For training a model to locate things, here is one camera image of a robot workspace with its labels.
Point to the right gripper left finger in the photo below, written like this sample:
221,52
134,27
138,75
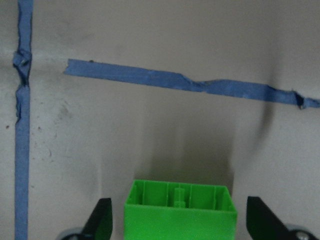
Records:
99,225

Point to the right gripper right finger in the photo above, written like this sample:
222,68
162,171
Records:
263,224

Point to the green toy block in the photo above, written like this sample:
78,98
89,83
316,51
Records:
162,210

